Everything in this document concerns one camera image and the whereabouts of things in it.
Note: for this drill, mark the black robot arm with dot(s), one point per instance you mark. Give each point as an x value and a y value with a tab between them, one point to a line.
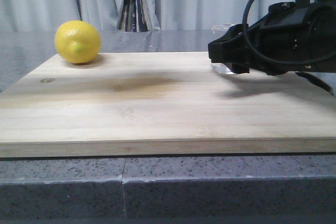
292	36

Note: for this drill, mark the wooden cutting board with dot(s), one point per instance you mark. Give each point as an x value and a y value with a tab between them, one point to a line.
161	103

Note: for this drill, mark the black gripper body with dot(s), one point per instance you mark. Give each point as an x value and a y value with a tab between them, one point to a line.
293	39

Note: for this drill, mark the steel double jigger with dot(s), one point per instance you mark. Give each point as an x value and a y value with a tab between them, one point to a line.
134	16

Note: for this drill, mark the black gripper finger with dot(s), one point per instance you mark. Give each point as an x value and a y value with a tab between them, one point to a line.
227	48
239	29

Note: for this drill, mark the yellow lemon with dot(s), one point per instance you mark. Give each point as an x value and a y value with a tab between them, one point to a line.
77	42

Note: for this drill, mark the small clear glass beaker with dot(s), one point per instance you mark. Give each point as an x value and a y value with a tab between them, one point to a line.
220	30

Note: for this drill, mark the black cutting board handle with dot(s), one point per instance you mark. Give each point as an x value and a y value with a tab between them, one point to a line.
316	81

